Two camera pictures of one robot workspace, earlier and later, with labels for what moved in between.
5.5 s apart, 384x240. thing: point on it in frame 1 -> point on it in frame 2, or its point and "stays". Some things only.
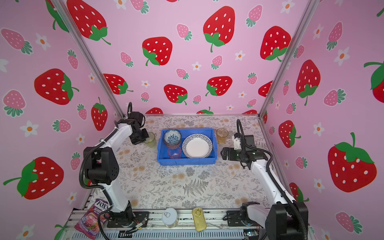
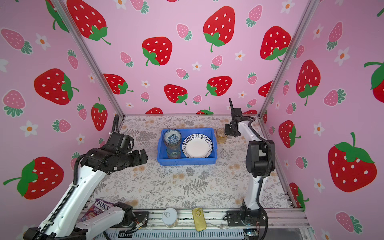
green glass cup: (150, 141) -> (174, 152)
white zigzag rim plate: (197, 146) stays
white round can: (170, 217) stays
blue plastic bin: (163, 159) stays
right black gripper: (230, 156) -> (227, 131)
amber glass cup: (222, 133) stays
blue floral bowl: (172, 138) stays
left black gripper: (135, 142) -> (138, 160)
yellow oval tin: (199, 219) stays
